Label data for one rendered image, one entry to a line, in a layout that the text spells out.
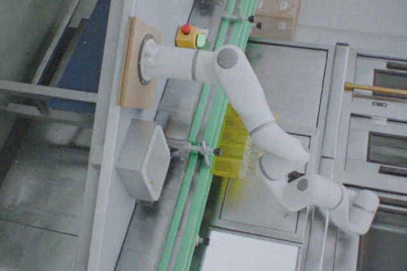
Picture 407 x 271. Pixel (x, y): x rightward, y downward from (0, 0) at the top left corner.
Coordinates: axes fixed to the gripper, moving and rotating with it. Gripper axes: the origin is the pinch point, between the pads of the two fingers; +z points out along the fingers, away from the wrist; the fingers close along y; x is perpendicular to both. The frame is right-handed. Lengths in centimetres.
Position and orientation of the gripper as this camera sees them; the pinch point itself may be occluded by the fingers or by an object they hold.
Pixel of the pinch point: (293, 178)
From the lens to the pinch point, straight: 177.8
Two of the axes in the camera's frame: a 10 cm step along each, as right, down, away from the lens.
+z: -8.8, -3.6, 3.3
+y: -1.1, -5.2, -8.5
